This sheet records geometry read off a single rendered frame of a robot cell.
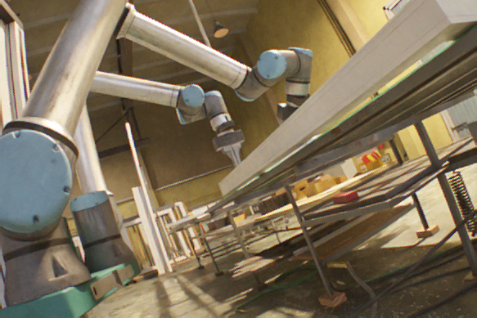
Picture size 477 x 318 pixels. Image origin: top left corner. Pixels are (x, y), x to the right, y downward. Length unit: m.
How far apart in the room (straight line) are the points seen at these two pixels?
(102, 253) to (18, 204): 0.64
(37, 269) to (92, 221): 0.49
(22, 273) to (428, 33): 0.81
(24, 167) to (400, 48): 0.61
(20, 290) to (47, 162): 0.27
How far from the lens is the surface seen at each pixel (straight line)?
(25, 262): 0.69
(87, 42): 0.70
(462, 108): 8.03
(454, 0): 0.56
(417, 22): 0.53
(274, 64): 1.02
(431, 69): 0.60
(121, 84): 1.33
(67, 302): 0.65
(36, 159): 0.53
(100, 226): 1.13
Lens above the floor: 0.75
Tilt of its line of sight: 12 degrees up
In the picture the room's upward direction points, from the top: 22 degrees counter-clockwise
